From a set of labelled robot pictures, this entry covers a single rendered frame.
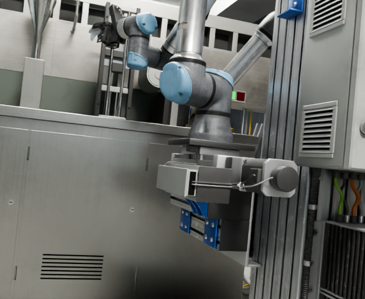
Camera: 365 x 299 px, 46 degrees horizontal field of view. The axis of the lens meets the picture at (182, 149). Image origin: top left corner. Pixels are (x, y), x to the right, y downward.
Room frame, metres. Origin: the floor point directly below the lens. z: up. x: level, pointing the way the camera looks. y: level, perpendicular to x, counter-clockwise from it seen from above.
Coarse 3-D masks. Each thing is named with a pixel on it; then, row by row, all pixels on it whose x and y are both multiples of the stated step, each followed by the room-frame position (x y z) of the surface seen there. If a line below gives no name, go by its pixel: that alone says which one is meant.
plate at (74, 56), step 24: (0, 24) 2.22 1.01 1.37; (24, 24) 2.26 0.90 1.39; (48, 24) 2.29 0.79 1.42; (72, 24) 2.33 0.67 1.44; (0, 48) 2.23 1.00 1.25; (24, 48) 2.26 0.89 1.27; (48, 48) 2.30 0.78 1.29; (72, 48) 2.33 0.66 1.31; (96, 48) 2.37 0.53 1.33; (48, 72) 2.30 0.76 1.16; (72, 72) 2.34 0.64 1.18; (96, 72) 2.38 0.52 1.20; (264, 72) 2.68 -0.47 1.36; (264, 96) 2.68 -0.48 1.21
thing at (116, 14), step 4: (112, 4) 1.63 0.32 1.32; (112, 8) 1.62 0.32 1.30; (116, 8) 1.62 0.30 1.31; (120, 8) 1.65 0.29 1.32; (112, 12) 1.61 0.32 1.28; (116, 12) 1.62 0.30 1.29; (120, 12) 1.64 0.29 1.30; (112, 16) 1.61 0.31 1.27; (116, 16) 1.60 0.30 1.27; (120, 16) 1.62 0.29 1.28; (112, 20) 1.60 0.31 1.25; (116, 20) 1.59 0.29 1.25; (112, 24) 1.60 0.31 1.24
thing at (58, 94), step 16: (0, 80) 2.23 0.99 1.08; (16, 80) 2.26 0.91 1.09; (48, 80) 2.30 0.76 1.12; (64, 80) 2.33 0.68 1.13; (0, 96) 2.24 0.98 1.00; (16, 96) 2.26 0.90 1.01; (48, 96) 2.31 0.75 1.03; (64, 96) 2.33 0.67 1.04; (80, 96) 2.36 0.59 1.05; (144, 96) 2.46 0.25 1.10; (80, 112) 2.36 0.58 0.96; (144, 112) 2.46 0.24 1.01
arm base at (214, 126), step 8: (200, 112) 1.37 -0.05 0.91; (208, 112) 1.36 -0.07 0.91; (216, 112) 1.36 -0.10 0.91; (224, 112) 1.37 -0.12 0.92; (200, 120) 1.37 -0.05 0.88; (208, 120) 1.35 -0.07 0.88; (216, 120) 1.35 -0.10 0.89; (224, 120) 1.37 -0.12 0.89; (192, 128) 1.39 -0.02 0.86; (200, 128) 1.36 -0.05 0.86; (208, 128) 1.35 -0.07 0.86; (216, 128) 1.35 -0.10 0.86; (224, 128) 1.36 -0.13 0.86; (192, 136) 1.37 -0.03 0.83; (200, 136) 1.35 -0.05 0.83; (208, 136) 1.34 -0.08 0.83; (216, 136) 1.34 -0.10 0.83; (224, 136) 1.35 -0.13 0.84; (232, 136) 1.39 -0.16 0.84
